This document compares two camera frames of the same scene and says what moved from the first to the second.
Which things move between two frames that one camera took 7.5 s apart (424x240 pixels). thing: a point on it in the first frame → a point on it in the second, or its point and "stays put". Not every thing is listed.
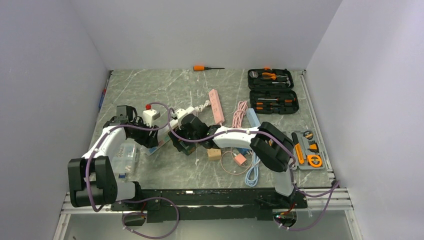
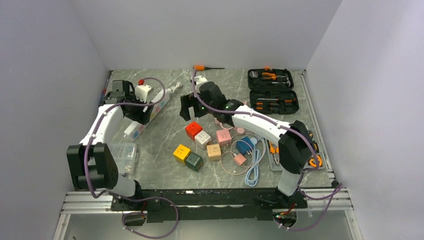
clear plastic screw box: [126, 158] stays put
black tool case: [271, 91] stays put
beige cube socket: [214, 154] stays put
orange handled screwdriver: [202, 68] stays put
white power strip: [163, 131] → [132, 132]
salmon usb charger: [240, 159] stays put
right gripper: [176, 134] → [187, 101]
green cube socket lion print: [187, 147] → [194, 161]
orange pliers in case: [272, 75] stays put
